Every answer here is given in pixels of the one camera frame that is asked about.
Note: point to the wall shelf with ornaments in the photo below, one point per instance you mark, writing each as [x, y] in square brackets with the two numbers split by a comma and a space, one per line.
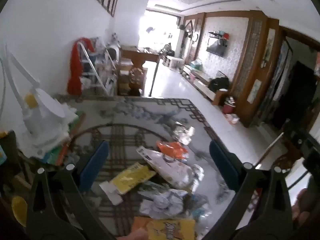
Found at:
[220, 35]

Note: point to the wooden table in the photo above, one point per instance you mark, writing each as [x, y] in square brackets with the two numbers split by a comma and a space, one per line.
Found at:
[140, 53]

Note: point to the pile of stored goods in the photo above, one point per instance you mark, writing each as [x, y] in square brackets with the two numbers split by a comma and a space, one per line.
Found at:
[108, 65]

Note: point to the light blue packet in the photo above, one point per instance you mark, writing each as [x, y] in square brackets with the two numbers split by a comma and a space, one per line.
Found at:
[2, 155]

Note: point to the yellow round object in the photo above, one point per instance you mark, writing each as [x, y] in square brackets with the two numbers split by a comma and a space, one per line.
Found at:
[18, 210]

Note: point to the small red bin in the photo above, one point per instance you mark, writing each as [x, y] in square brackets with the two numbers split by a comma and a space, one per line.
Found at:
[228, 108]

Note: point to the orange snack packet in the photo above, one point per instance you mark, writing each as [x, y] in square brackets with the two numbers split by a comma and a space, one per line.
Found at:
[172, 148]

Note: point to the clear plastic wrapper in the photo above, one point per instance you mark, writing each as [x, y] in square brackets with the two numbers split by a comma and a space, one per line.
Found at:
[200, 210]

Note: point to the white stepladder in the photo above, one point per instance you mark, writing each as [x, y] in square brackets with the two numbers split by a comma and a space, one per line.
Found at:
[96, 72]

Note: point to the person's right hand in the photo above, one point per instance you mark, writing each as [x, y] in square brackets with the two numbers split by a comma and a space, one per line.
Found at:
[302, 205]

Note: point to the wooden door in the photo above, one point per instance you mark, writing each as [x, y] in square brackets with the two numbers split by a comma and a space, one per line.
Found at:
[260, 80]

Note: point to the wooden chair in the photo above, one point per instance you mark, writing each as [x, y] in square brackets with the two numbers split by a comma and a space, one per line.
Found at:
[285, 161]

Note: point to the yellow flat packet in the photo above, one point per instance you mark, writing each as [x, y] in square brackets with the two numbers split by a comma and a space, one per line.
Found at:
[132, 178]

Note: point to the black bag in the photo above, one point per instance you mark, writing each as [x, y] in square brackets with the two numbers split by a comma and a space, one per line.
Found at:
[218, 83]

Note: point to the yellow orange snack bag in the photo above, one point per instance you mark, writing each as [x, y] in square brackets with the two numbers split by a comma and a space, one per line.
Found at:
[170, 230]

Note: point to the newspaper ball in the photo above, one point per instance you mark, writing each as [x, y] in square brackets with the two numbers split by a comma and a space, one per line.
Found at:
[183, 132]

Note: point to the white packaging bag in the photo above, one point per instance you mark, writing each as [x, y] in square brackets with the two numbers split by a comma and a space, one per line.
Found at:
[170, 167]

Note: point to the small white red box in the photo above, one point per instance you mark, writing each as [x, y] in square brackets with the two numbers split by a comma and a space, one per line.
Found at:
[232, 118]

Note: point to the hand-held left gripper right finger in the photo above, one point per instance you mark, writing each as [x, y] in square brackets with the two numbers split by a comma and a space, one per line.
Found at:
[223, 166]

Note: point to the low television cabinet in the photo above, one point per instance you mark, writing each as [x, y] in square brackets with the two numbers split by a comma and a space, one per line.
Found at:
[200, 78]

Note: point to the white low table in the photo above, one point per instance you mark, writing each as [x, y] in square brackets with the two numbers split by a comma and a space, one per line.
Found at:
[175, 61]

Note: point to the white paper piece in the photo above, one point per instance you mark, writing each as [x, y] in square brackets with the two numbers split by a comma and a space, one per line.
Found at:
[111, 192]

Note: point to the wall television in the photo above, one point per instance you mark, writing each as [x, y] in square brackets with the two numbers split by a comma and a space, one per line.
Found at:
[216, 47]

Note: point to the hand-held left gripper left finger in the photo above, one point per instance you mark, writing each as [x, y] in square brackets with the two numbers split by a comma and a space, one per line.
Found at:
[93, 166]

